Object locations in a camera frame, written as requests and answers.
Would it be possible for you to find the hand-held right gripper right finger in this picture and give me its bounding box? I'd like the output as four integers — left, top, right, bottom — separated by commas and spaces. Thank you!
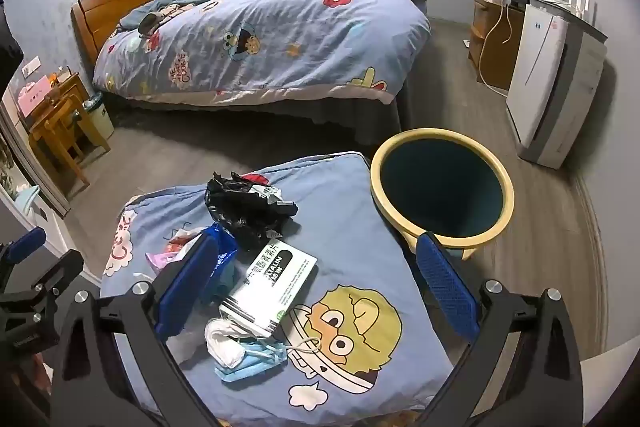
415, 231, 584, 427

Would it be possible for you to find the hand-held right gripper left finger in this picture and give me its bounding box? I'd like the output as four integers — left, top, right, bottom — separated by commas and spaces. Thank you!
50, 232, 221, 427

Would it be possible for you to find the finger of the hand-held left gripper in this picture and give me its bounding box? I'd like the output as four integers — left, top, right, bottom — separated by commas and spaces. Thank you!
0, 227, 47, 288
20, 249, 85, 308

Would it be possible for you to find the pink wrapper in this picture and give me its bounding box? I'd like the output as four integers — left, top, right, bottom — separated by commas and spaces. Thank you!
145, 229, 202, 276

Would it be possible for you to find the blue plastic packet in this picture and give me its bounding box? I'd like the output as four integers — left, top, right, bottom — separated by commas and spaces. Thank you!
200, 223, 240, 299

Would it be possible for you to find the white medicine box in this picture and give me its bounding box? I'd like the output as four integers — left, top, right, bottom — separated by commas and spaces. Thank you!
219, 239, 319, 339

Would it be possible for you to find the black plastic bag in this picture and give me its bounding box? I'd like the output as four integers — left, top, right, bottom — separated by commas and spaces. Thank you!
205, 172, 299, 253

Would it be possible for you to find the blue bin with yellow rim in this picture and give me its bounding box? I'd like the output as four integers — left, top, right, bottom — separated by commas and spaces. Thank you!
370, 128, 516, 261

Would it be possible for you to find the blue face mask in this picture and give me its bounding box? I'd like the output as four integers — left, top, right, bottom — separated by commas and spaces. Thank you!
215, 337, 322, 383

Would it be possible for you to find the cartoon printed pillow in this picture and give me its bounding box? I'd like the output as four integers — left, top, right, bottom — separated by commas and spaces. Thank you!
100, 152, 464, 427

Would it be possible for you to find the wooden chair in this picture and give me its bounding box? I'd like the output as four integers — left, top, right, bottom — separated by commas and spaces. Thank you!
27, 97, 112, 202

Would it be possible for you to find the small white bin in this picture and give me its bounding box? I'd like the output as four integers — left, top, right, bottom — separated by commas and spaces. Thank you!
82, 92, 115, 144

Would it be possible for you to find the pink box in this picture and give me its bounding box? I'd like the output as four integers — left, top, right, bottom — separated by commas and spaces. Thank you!
17, 77, 54, 116

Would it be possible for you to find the wooden nightstand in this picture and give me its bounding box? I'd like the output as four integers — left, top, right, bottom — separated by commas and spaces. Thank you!
27, 72, 92, 142

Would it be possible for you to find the white panel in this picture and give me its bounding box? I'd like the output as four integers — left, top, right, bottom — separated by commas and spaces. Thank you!
580, 347, 640, 427

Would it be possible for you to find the dark cloth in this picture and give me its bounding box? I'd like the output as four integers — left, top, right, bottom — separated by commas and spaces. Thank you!
0, 0, 26, 94

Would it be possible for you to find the white air purifier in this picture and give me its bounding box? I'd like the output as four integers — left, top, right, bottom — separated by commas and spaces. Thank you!
505, 0, 609, 170

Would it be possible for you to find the wooden cabinet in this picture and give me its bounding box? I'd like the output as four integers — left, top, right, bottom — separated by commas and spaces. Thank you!
467, 0, 526, 92

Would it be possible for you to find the small brown object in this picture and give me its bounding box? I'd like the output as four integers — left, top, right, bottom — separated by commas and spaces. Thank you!
137, 13, 162, 38

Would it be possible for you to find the cartoon printed duvet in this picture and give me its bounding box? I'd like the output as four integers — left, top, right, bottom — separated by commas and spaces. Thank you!
92, 0, 432, 106

